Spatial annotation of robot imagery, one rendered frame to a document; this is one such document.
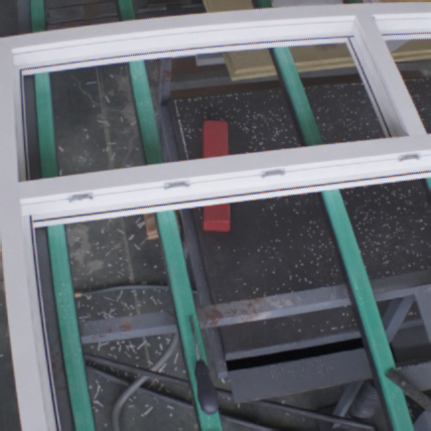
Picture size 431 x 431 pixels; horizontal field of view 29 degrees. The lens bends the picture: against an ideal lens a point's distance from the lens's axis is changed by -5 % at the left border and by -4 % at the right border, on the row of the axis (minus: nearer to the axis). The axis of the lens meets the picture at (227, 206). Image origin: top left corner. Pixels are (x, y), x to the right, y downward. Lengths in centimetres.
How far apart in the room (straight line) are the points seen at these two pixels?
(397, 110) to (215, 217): 48
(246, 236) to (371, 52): 52
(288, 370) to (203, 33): 78
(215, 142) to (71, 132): 94
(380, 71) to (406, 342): 61
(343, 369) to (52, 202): 73
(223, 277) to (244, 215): 18
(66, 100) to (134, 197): 141
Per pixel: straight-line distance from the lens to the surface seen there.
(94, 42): 194
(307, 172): 174
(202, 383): 150
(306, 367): 191
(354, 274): 168
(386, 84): 191
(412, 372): 162
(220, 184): 171
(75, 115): 301
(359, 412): 211
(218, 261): 197
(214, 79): 229
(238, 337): 188
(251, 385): 187
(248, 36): 201
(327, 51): 238
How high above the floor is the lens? 227
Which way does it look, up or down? 55 degrees down
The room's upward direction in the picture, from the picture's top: 8 degrees clockwise
